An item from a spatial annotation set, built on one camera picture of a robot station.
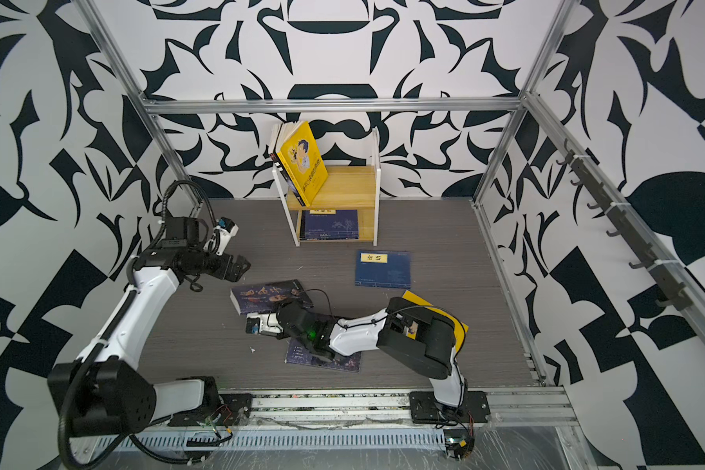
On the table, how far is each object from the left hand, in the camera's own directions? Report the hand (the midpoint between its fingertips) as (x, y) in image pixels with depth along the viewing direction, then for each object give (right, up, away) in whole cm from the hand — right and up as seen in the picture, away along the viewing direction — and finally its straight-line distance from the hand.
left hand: (231, 254), depth 82 cm
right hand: (+12, -12, +1) cm, 17 cm away
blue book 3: (+45, -7, +18) cm, 49 cm away
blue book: (+23, +12, +23) cm, 35 cm away
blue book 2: (+25, +9, +21) cm, 34 cm away
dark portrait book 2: (+18, -28, +1) cm, 33 cm away
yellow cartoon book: (+18, +28, +1) cm, 33 cm away
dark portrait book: (+9, -13, +4) cm, 16 cm away
